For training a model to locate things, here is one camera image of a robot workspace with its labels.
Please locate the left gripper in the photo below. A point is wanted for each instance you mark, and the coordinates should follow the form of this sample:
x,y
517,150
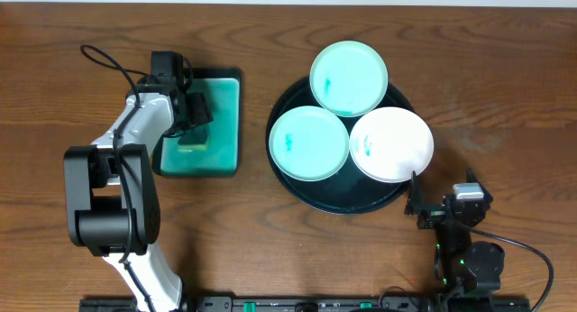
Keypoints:
x,y
198,112

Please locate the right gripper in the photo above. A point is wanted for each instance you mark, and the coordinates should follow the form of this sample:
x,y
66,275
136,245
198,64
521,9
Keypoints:
x,y
429,215

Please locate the green and yellow sponge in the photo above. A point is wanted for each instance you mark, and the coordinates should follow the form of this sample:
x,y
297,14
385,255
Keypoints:
x,y
195,139

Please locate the mint green plate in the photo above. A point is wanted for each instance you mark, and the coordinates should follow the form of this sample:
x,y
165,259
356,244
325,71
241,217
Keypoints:
x,y
309,143
348,78

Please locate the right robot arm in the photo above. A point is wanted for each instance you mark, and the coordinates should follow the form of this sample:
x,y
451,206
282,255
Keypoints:
x,y
470,271

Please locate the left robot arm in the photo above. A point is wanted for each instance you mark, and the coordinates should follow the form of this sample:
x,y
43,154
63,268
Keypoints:
x,y
113,208

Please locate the black round tray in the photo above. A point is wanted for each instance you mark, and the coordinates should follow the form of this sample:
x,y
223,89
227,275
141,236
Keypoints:
x,y
348,191

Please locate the white rectangular water dish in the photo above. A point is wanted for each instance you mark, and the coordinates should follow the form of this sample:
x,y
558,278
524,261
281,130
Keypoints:
x,y
221,136

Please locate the white plate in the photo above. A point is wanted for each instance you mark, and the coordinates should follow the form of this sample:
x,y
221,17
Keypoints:
x,y
391,144

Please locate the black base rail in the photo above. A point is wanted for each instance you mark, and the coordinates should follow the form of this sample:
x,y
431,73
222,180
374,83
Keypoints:
x,y
390,303

